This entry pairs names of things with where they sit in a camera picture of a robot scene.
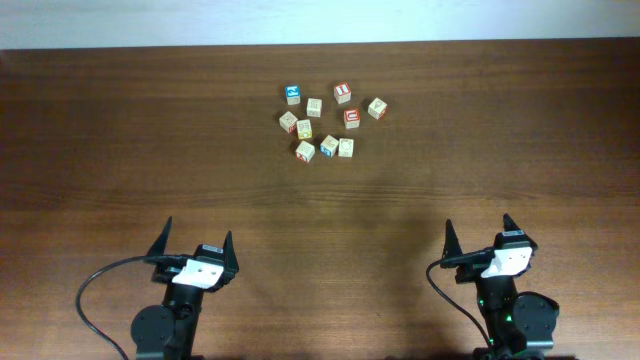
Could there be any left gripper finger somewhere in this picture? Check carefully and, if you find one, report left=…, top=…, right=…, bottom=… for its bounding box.
left=146, top=216, right=172, bottom=256
left=223, top=231, right=239, bottom=274

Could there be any wooden block red bottom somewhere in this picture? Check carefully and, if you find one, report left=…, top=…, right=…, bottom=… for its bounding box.
left=295, top=140, right=315, bottom=163

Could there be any wooden block circle top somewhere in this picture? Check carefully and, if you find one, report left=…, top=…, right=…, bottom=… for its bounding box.
left=338, top=138, right=354, bottom=158

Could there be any wooden block blue side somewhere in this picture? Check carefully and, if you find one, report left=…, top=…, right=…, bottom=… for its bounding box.
left=320, top=135, right=339, bottom=157

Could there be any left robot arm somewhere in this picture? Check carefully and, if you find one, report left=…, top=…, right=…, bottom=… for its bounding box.
left=131, top=220, right=239, bottom=360

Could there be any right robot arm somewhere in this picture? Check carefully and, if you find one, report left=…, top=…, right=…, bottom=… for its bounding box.
left=440, top=214, right=559, bottom=359

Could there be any yellow wooden block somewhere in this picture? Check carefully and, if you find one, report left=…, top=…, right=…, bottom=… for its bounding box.
left=296, top=119, right=313, bottom=140

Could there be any wooden block butterfly left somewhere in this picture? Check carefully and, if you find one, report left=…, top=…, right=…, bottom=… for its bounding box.
left=279, top=111, right=298, bottom=134

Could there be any wooden block red side right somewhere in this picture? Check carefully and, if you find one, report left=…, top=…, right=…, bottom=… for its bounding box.
left=367, top=98, right=388, bottom=120

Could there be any red U wooden block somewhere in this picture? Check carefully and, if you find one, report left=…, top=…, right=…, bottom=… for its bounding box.
left=343, top=108, right=361, bottom=129

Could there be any plain wooden block top middle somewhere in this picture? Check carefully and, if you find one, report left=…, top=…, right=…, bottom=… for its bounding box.
left=306, top=98, right=322, bottom=117

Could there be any blue top wooden block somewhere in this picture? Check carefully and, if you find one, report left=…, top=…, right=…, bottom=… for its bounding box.
left=284, top=84, right=301, bottom=105

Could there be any red I wooden block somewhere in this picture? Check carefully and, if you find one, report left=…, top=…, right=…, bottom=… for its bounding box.
left=333, top=82, right=352, bottom=104

